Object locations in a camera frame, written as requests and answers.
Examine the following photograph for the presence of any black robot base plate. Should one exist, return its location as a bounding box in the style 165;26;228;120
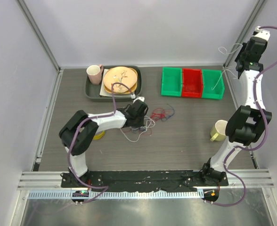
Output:
61;170;228;193

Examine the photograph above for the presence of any right green bin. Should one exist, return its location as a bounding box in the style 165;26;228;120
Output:
202;69;225;100

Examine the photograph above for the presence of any white square plate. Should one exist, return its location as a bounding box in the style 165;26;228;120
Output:
99;66;139;97

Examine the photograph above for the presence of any pink mug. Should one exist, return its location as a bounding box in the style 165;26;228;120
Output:
86;65;104;85

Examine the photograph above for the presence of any green bin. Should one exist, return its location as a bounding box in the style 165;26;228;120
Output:
161;67;183;97
202;69;225;100

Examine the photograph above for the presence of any slotted cable duct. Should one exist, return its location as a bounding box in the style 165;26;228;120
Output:
28;189;204;200

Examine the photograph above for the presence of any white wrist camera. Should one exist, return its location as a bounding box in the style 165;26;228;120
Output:
130;94;145;103
253;26;270;41

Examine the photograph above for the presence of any left green bin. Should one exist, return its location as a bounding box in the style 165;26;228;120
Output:
161;67;183;97

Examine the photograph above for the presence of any yellow green cable coil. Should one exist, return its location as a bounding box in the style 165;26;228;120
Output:
92;130;106;140

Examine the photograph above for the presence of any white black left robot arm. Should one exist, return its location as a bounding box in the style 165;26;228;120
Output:
59;99;148;188

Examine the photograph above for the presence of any orange bird pattern plate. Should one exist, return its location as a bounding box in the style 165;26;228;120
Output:
103;66;138;93

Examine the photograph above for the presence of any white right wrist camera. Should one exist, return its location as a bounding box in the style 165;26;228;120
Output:
253;26;270;41

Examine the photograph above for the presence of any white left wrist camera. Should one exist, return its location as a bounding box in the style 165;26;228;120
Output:
130;94;145;103

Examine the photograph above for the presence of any red bin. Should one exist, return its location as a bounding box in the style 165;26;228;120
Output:
181;68;204;98

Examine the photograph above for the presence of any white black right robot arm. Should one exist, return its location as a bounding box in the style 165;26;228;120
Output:
200;35;272;186

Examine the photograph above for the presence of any dark grey tray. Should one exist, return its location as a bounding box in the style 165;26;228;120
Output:
84;65;142;102

